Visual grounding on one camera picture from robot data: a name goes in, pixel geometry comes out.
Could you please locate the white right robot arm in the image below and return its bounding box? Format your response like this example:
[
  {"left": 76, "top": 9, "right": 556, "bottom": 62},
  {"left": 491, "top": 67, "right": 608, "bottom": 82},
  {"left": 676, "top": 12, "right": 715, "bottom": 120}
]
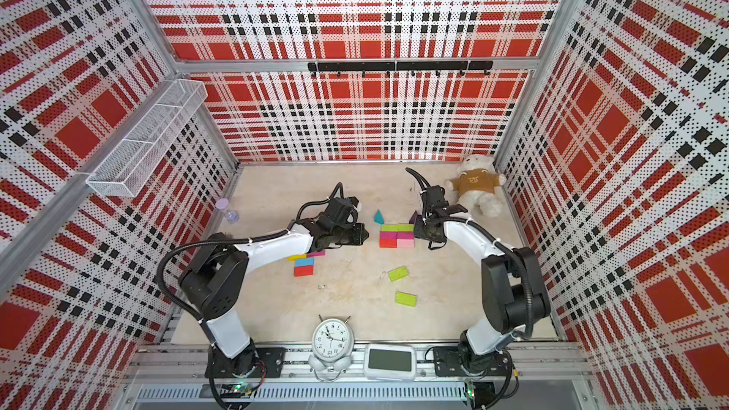
[{"left": 406, "top": 168, "right": 551, "bottom": 375}]

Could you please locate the blue rectangular block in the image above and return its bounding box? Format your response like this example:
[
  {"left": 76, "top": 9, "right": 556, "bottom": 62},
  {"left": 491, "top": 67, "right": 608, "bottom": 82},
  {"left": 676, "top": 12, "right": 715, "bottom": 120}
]
[{"left": 295, "top": 257, "right": 314, "bottom": 268}]

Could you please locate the white twin-bell alarm clock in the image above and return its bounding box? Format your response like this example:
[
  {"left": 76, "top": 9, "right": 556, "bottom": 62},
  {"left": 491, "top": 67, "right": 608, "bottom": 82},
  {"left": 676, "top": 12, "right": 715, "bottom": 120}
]
[{"left": 309, "top": 318, "right": 355, "bottom": 383}]

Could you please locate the white wire mesh basket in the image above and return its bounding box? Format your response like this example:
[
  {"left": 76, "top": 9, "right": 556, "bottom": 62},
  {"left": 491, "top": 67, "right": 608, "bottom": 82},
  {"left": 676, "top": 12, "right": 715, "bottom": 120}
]
[{"left": 87, "top": 79, "right": 207, "bottom": 197}]

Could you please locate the light green block top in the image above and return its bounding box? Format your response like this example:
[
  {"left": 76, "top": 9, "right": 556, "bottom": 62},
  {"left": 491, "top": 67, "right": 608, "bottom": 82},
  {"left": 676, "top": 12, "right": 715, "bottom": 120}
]
[
  {"left": 398, "top": 223, "right": 415, "bottom": 233},
  {"left": 381, "top": 224, "right": 400, "bottom": 233}
]

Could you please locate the red block front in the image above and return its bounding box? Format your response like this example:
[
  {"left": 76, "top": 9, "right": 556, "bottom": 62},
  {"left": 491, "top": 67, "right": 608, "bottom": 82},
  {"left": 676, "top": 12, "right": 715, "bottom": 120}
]
[{"left": 293, "top": 265, "right": 314, "bottom": 277}]

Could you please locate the pink block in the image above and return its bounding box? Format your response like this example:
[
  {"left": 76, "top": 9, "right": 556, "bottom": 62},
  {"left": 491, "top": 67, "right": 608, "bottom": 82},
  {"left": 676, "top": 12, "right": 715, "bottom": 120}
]
[{"left": 397, "top": 238, "right": 415, "bottom": 249}]

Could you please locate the purple sand hourglass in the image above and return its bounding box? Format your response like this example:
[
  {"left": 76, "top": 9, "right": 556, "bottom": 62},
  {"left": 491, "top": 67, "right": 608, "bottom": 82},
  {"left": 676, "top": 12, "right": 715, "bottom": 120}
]
[{"left": 216, "top": 197, "right": 239, "bottom": 223}]

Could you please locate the teal triangle block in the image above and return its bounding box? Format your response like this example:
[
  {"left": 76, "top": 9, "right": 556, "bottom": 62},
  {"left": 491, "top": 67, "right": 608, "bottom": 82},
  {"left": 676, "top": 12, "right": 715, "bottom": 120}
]
[{"left": 374, "top": 211, "right": 385, "bottom": 225}]

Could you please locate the black wall hook rail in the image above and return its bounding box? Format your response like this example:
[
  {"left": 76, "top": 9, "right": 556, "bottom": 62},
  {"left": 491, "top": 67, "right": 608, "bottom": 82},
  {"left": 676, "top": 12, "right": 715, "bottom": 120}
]
[{"left": 308, "top": 60, "right": 495, "bottom": 75}]

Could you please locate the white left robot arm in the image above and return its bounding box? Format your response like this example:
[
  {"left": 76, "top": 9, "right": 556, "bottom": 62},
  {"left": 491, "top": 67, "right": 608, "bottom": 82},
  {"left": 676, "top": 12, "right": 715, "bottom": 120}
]
[{"left": 155, "top": 183, "right": 369, "bottom": 380}]

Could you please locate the white digital clock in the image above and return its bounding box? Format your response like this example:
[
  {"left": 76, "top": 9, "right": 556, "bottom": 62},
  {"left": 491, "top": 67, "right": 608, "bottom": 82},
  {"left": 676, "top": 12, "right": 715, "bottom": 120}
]
[{"left": 364, "top": 344, "right": 417, "bottom": 382}]

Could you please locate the magenta rectangular block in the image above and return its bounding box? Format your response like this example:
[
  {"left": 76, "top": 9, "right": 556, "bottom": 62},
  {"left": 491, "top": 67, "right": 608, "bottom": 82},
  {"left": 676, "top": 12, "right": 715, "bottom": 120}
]
[{"left": 307, "top": 250, "right": 326, "bottom": 258}]

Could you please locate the light green block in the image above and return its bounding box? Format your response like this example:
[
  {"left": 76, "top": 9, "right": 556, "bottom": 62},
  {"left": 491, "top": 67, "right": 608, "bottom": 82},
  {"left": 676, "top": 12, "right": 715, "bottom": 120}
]
[
  {"left": 398, "top": 223, "right": 415, "bottom": 233},
  {"left": 395, "top": 292, "right": 418, "bottom": 308},
  {"left": 387, "top": 266, "right": 409, "bottom": 282},
  {"left": 381, "top": 224, "right": 400, "bottom": 233}
]

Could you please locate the red block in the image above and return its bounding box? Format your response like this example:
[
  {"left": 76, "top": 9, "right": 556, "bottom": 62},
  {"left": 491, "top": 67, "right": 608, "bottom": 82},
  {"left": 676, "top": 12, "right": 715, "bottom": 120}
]
[
  {"left": 380, "top": 237, "right": 398, "bottom": 249},
  {"left": 293, "top": 265, "right": 314, "bottom": 277}
]

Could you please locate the white teddy bear brown shirt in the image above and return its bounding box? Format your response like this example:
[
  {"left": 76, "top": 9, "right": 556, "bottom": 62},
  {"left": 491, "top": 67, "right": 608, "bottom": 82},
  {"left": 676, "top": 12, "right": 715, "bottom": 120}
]
[{"left": 446, "top": 154, "right": 507, "bottom": 218}]

